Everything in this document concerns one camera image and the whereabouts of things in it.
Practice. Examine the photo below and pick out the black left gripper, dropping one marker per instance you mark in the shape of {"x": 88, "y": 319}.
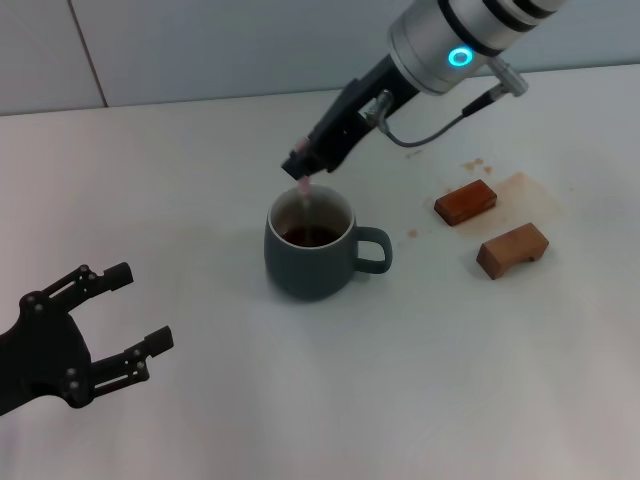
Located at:
{"x": 45, "y": 350}

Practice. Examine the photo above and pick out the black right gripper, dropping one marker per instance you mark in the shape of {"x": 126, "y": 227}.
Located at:
{"x": 345, "y": 125}

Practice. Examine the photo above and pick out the grey ceramic cup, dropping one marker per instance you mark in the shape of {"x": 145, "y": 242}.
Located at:
{"x": 310, "y": 275}

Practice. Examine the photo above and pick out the dark brown wooden block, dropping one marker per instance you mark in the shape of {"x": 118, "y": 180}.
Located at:
{"x": 465, "y": 205}

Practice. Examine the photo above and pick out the light brown notched wooden block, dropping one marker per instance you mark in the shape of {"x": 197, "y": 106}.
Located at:
{"x": 505, "y": 250}

